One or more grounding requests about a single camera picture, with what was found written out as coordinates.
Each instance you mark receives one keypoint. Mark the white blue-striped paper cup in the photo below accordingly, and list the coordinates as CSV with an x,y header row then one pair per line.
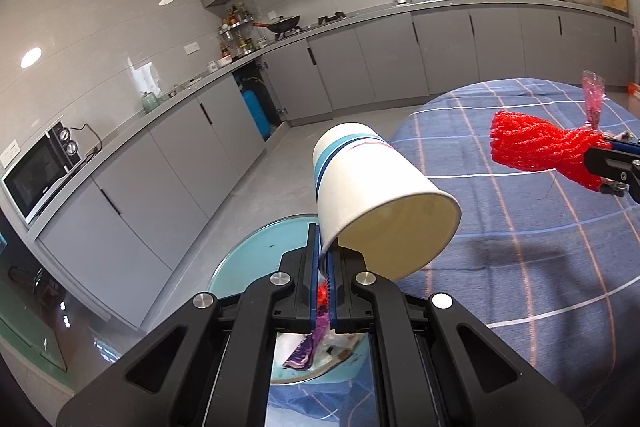
x,y
370,187

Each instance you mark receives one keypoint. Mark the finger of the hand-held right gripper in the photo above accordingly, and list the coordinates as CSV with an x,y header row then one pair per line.
x,y
627,147
610,164

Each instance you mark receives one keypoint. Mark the gas stove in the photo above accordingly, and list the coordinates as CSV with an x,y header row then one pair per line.
x,y
332,16

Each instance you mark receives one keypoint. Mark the white microwave oven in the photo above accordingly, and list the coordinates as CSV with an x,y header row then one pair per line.
x,y
35,177

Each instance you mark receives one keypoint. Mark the black wok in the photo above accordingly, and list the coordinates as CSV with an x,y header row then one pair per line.
x,y
285,24

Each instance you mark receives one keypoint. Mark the red foam fruit net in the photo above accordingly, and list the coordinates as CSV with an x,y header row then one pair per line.
x,y
535,142

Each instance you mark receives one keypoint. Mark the teal bin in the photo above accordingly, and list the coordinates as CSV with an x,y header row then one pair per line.
x,y
260,247

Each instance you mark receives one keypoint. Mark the blue cylinder in cabinet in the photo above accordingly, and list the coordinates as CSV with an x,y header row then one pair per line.
x,y
255,112

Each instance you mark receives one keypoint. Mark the small white bowl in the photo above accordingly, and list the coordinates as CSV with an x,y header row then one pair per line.
x,y
213,66

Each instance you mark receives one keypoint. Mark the grey lower cabinets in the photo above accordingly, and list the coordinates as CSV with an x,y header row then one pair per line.
x,y
350,57

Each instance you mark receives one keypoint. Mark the spice rack with bottles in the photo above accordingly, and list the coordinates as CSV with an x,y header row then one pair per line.
x,y
240,44

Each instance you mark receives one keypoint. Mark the purple wrapper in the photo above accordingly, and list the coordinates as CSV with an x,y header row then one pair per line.
x,y
300,352

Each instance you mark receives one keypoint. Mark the blue checked tablecloth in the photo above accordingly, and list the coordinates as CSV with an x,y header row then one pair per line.
x,y
500,232

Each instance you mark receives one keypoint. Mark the pink plastic wrapper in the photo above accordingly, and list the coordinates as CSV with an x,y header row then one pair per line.
x,y
593,94

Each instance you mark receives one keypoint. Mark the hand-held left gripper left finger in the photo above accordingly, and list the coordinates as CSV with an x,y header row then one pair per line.
x,y
314,267

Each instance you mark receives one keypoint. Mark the white wall socket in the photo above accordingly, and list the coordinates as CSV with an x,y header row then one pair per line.
x,y
191,48

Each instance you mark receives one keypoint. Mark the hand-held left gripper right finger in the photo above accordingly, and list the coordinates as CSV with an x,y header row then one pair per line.
x,y
332,292

